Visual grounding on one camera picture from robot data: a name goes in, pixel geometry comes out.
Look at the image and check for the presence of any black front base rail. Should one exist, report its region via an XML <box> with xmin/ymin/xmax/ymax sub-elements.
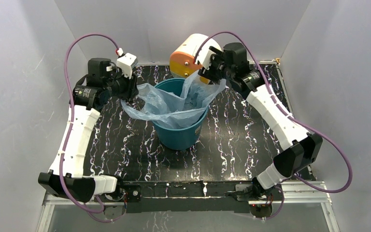
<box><xmin>94</xmin><ymin>174</ymin><xmax>274</xmax><ymax>218</ymax></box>

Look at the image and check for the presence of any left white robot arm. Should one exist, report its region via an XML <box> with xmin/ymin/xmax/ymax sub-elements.
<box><xmin>38</xmin><ymin>53</ymin><xmax>139</xmax><ymax>203</ymax></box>

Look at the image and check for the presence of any white drawer box orange front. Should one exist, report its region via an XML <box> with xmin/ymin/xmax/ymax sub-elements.
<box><xmin>169</xmin><ymin>33</ymin><xmax>221</xmax><ymax>78</ymax></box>

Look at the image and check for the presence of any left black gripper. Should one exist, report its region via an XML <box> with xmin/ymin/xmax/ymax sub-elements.
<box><xmin>104</xmin><ymin>67</ymin><xmax>139</xmax><ymax>101</ymax></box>

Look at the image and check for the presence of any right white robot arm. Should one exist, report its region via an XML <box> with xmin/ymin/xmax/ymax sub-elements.
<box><xmin>196</xmin><ymin>43</ymin><xmax>323</xmax><ymax>200</ymax></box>

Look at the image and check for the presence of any teal plastic trash bin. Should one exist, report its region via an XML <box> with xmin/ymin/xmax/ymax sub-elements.
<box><xmin>152</xmin><ymin>78</ymin><xmax>208</xmax><ymax>151</ymax></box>

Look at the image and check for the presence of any light blue plastic bag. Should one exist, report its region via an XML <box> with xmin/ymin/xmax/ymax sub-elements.
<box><xmin>121</xmin><ymin>72</ymin><xmax>226</xmax><ymax>129</ymax></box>

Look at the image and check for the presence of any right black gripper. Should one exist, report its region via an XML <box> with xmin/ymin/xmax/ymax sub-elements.
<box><xmin>197</xmin><ymin>46</ymin><xmax>234</xmax><ymax>84</ymax></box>

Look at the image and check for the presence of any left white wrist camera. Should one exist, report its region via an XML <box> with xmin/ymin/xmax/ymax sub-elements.
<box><xmin>116</xmin><ymin>53</ymin><xmax>138</xmax><ymax>79</ymax></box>

